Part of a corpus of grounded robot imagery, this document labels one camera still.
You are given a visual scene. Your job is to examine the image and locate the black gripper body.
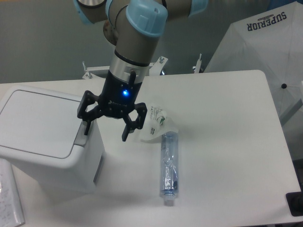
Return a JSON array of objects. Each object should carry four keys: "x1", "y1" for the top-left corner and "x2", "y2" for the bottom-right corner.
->
[{"x1": 98, "y1": 71, "x2": 143, "y2": 119}]

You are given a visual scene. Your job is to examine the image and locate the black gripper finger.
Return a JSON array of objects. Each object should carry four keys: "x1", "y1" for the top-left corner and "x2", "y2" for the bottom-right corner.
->
[
  {"x1": 77, "y1": 90, "x2": 104, "y2": 135},
  {"x1": 122, "y1": 103, "x2": 147, "y2": 142}
]

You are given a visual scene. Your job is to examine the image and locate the white lidded trash can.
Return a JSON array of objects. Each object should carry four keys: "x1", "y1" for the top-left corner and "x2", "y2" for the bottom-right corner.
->
[{"x1": 0, "y1": 85, "x2": 105, "y2": 193}]

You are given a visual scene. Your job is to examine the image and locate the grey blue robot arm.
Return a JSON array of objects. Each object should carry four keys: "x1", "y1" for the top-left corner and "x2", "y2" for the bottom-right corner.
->
[{"x1": 74, "y1": 0, "x2": 208, "y2": 141}]

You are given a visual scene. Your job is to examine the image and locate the crumpled white plastic wrapper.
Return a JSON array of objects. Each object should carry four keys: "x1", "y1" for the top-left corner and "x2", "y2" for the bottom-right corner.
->
[{"x1": 139, "y1": 102, "x2": 179, "y2": 143}]

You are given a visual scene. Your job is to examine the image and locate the crushed clear plastic bottle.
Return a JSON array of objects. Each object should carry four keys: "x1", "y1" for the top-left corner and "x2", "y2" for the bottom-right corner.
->
[{"x1": 160, "y1": 131, "x2": 178, "y2": 207}]

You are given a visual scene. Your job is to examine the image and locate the white superior umbrella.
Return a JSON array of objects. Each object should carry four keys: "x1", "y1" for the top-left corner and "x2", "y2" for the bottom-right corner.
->
[{"x1": 205, "y1": 1, "x2": 303, "y2": 124}]

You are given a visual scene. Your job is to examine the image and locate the black device at edge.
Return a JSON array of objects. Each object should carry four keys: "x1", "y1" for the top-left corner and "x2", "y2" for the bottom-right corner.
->
[{"x1": 286, "y1": 192, "x2": 303, "y2": 217}]

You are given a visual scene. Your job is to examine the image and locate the white metal mounting bracket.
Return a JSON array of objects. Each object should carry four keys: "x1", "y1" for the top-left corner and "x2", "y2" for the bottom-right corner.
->
[{"x1": 82, "y1": 56, "x2": 168, "y2": 79}]

